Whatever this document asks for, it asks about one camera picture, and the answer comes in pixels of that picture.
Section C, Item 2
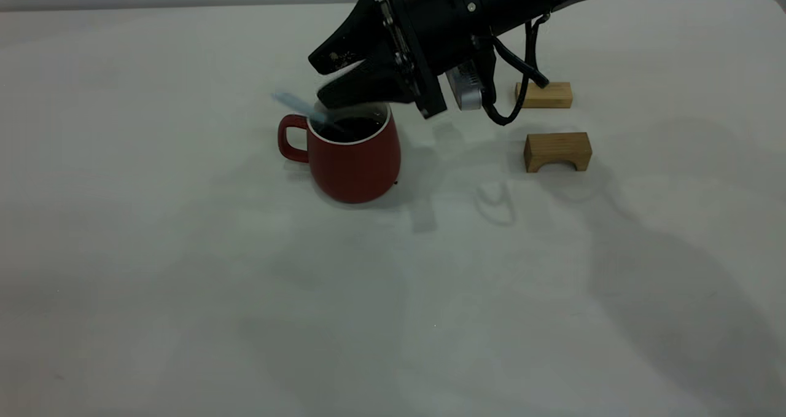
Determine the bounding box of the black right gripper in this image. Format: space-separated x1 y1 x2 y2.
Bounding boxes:
308 0 495 120

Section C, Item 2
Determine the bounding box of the metal spoon with white handle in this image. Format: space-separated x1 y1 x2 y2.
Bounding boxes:
272 92 344 136

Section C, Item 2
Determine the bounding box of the red ceramic mug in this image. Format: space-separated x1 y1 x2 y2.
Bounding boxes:
278 101 402 205

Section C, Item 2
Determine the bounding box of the dark coffee liquid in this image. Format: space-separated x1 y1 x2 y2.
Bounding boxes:
319 117 384 144

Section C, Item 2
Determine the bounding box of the rectangular wooden block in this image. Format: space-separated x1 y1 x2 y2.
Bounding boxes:
515 82 573 109

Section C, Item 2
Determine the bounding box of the arched wooden block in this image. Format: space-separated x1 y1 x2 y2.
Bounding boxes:
523 132 593 173

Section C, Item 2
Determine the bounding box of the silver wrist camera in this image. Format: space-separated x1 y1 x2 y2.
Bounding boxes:
445 61 484 111

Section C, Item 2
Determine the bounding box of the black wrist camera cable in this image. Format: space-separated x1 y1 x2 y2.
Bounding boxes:
482 15 550 127

